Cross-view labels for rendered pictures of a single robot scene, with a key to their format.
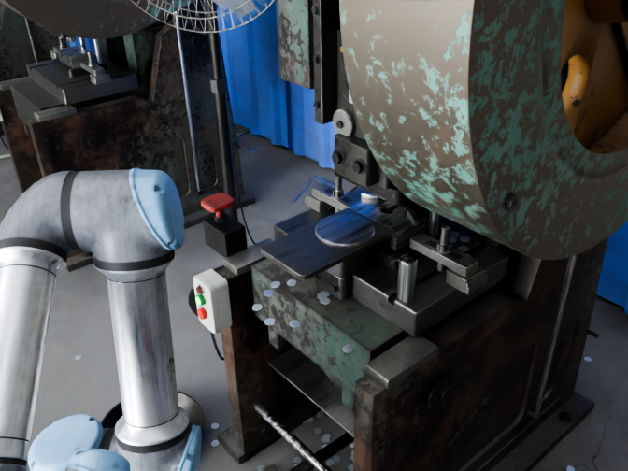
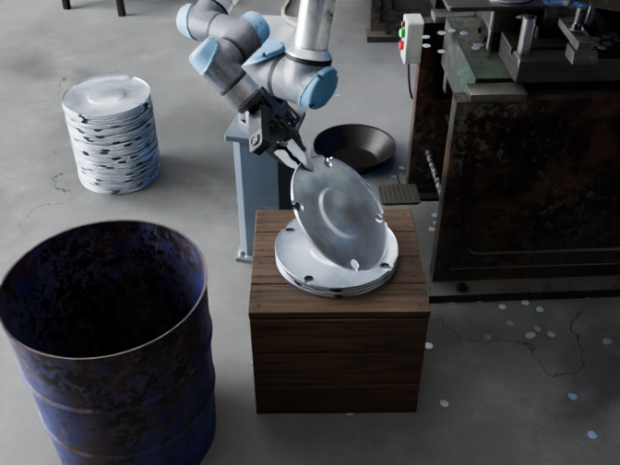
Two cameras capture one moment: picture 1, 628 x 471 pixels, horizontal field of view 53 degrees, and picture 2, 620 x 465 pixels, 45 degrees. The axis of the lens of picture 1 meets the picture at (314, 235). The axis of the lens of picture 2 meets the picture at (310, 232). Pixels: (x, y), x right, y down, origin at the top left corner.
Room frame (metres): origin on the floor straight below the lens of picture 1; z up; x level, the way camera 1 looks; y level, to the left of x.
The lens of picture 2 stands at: (-0.69, -0.79, 1.50)
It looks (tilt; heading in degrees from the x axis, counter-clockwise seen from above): 38 degrees down; 37
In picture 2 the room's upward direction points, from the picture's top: straight up
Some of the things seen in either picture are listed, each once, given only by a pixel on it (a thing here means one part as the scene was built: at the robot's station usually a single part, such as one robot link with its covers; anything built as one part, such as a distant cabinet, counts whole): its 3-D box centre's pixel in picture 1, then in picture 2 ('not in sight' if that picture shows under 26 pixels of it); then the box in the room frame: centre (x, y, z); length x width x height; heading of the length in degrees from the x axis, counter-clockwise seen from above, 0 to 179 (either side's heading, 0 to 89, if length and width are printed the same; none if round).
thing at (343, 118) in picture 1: (378, 102); not in sight; (1.19, -0.13, 1.04); 0.17 x 0.15 x 0.30; 130
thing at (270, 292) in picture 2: not in sight; (335, 308); (0.43, -0.02, 0.18); 0.40 x 0.38 x 0.35; 127
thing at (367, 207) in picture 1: (385, 220); (554, 3); (1.21, -0.16, 0.76); 0.15 x 0.09 x 0.05; 40
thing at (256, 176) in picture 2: not in sight; (268, 188); (0.69, 0.40, 0.23); 0.19 x 0.19 x 0.45; 24
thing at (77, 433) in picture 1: (76, 464); (265, 67); (0.69, 0.39, 0.62); 0.13 x 0.12 x 0.14; 91
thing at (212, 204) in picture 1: (219, 213); not in sight; (1.32, 0.23, 0.72); 0.07 x 0.06 x 0.08; 130
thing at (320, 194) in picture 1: (335, 193); not in sight; (1.34, -0.05, 0.76); 0.17 x 0.06 x 0.10; 40
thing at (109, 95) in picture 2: not in sight; (106, 95); (0.69, 1.11, 0.31); 0.29 x 0.29 x 0.01
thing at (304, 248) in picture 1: (327, 264); (487, 18); (1.10, -0.03, 0.72); 0.25 x 0.14 x 0.14; 130
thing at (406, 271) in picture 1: (406, 277); (526, 33); (1.00, -0.18, 0.75); 0.03 x 0.03 x 0.10; 40
